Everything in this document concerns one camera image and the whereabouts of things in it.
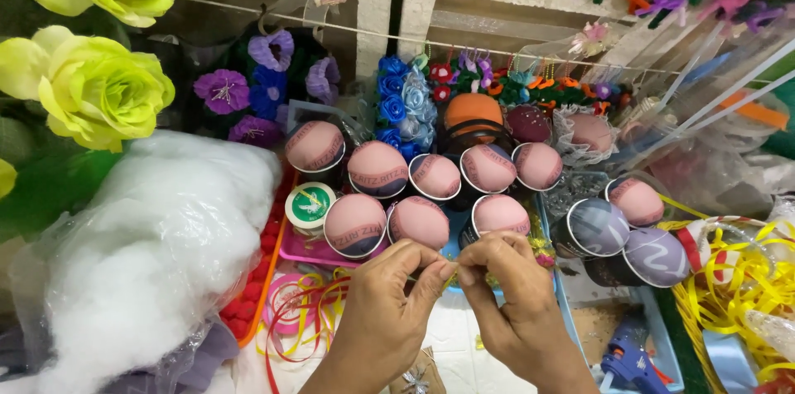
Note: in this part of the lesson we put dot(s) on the wicker basket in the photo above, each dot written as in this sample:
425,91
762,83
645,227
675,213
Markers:
692,332

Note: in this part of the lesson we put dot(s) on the brown tag with silver snowflake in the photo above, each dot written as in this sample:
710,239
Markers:
417,376

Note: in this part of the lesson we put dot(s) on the light blue ribbon roll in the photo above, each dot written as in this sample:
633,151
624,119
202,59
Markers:
730,363

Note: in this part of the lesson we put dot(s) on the lace wrapped pink cup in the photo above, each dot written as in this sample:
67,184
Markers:
587,132

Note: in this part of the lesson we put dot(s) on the heap of clear plastic bags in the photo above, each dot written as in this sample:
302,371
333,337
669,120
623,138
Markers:
714,127

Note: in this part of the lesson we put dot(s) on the pink ribbon spool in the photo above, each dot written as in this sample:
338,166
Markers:
284,301

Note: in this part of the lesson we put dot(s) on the purple fabric flower bouquet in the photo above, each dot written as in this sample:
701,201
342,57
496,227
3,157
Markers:
267,86

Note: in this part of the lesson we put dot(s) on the tangle of red yellow ribbons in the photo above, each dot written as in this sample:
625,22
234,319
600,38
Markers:
310,313

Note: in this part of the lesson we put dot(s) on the thin yellow ribbon strip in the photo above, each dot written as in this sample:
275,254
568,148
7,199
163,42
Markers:
449,283

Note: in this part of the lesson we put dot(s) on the heap of yellow ribbon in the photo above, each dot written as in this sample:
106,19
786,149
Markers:
739,294

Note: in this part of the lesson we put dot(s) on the group of pink stuffed cups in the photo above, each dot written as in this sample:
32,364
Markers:
435,220

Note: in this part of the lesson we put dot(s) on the light blue plastic tray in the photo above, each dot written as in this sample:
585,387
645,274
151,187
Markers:
577,301

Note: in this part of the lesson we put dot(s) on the orange stuffed cup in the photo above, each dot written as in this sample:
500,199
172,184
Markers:
473,111

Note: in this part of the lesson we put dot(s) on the row of small hanging flowers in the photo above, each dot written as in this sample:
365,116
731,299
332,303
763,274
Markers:
522,83

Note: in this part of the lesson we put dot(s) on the maroon stuffed cup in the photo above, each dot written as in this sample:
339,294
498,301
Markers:
529,124

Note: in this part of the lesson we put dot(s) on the red white candy cane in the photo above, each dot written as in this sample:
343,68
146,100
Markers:
692,245

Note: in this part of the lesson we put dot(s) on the white spool with green label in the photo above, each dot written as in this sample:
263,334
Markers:
309,202

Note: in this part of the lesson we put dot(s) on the bag of white stuffing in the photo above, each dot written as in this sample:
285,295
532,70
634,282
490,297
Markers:
161,245

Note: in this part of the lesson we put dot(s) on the blue satin rose bouquet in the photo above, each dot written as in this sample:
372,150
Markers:
397,102

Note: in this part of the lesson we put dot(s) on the person's right hand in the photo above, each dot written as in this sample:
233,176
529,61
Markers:
522,313

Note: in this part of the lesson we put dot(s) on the heap of red pompoms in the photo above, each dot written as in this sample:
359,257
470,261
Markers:
248,294

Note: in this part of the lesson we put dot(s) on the person's left hand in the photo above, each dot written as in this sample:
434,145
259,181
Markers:
379,307

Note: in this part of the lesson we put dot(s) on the green artificial leaves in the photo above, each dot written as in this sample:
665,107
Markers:
56,189

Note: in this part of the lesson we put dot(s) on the pink plastic tray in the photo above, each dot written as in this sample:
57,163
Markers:
310,251

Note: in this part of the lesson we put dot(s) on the orange plastic tray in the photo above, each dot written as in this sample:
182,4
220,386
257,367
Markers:
264,310

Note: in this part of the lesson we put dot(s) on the purple stuffed cup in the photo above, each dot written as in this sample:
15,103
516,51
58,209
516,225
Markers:
596,227
652,256

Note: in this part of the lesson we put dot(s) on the gold tinsel bunch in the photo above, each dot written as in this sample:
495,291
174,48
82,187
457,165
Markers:
541,245

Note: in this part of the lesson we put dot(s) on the blue glue gun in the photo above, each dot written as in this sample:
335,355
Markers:
630,360

